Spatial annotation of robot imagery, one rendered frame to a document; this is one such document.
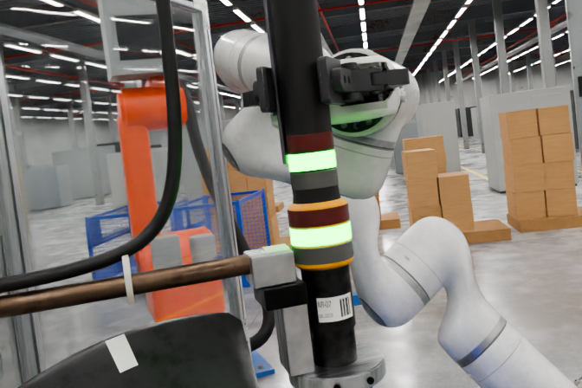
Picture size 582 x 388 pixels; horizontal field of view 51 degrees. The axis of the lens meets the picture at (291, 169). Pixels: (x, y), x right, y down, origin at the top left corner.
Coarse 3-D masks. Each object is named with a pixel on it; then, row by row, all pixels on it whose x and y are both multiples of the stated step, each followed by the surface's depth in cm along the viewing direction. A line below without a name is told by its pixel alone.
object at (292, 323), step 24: (264, 264) 41; (288, 264) 41; (264, 288) 41; (288, 288) 41; (288, 312) 41; (288, 336) 41; (288, 360) 41; (312, 360) 42; (360, 360) 43; (384, 360) 43; (312, 384) 41; (336, 384) 40; (360, 384) 41
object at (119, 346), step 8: (120, 336) 53; (112, 344) 52; (120, 344) 52; (128, 344) 52; (112, 352) 52; (120, 352) 52; (128, 352) 52; (120, 360) 51; (128, 360) 51; (120, 368) 51; (128, 368) 51
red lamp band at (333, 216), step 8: (328, 208) 41; (336, 208) 42; (344, 208) 42; (288, 216) 43; (296, 216) 42; (304, 216) 41; (312, 216) 41; (320, 216) 41; (328, 216) 41; (336, 216) 41; (344, 216) 42; (296, 224) 42; (304, 224) 41; (312, 224) 41; (320, 224) 41; (328, 224) 41
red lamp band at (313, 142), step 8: (296, 136) 42; (304, 136) 41; (312, 136) 41; (320, 136) 42; (328, 136) 42; (288, 144) 42; (296, 144) 42; (304, 144) 41; (312, 144) 41; (320, 144) 42; (328, 144) 42; (288, 152) 42
